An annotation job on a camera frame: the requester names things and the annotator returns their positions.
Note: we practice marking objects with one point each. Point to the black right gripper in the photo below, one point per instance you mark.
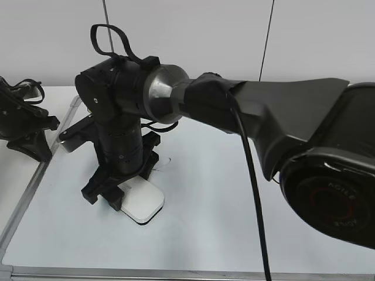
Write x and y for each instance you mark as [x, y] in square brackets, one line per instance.
[135, 157]

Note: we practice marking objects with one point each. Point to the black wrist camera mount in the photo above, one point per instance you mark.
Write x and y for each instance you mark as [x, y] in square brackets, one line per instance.
[76, 135]

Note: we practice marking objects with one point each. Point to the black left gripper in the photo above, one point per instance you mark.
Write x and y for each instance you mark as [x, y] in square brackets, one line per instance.
[24, 121]

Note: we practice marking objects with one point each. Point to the white rectangular board eraser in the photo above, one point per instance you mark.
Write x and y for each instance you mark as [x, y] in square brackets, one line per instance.
[142, 200]

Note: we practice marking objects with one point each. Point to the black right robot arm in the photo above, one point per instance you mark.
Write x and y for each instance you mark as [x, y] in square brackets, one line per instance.
[317, 135]

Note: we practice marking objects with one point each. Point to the aluminium framed whiteboard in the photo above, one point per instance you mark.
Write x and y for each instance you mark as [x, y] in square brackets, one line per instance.
[206, 229]

